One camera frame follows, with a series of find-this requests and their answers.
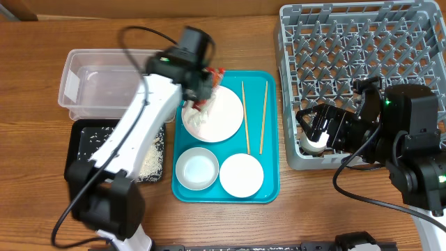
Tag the grey dishwasher rack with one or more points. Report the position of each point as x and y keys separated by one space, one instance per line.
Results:
x=322 y=48

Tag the white napkin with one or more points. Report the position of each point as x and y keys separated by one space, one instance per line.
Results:
x=196 y=113

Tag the large white plate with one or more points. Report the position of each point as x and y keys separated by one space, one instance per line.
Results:
x=225 y=118

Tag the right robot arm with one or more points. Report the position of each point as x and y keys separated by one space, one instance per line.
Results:
x=398 y=129

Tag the red snack wrapper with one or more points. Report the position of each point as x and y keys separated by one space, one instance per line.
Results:
x=217 y=76

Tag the grey rice bowl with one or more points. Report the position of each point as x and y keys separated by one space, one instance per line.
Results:
x=197 y=168

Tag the left wooden chopstick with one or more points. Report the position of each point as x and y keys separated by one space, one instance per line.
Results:
x=245 y=118

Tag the teal serving tray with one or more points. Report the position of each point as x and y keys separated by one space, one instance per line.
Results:
x=254 y=82

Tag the right wooden chopstick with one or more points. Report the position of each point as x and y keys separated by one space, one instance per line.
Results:
x=265 y=100

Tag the black tray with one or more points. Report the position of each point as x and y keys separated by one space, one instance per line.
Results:
x=75 y=134

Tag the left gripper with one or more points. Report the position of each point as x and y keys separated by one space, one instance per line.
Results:
x=205 y=89

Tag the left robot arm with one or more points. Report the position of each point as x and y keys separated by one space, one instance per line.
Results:
x=103 y=191

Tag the white rice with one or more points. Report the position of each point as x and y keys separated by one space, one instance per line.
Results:
x=92 y=138

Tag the clear plastic bin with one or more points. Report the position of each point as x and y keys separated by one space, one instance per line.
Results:
x=97 y=84

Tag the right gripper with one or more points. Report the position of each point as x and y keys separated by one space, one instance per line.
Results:
x=323 y=111

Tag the white cup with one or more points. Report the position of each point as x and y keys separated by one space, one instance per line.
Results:
x=309 y=146

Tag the wooden chopstick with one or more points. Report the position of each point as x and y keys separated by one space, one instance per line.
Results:
x=265 y=100
x=245 y=118

